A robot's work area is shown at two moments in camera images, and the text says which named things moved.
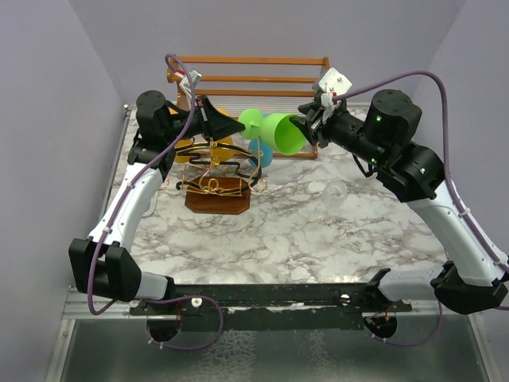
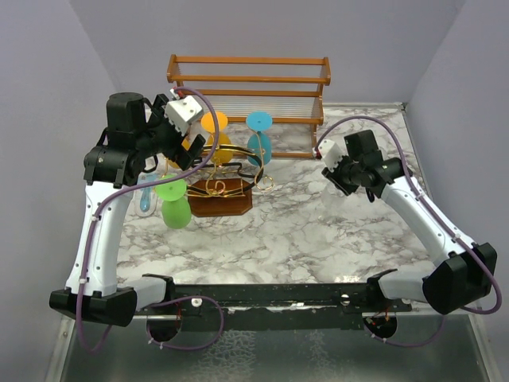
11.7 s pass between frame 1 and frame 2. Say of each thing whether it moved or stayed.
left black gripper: moved
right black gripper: moved
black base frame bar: stayed
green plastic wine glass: moved
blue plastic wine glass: stayed
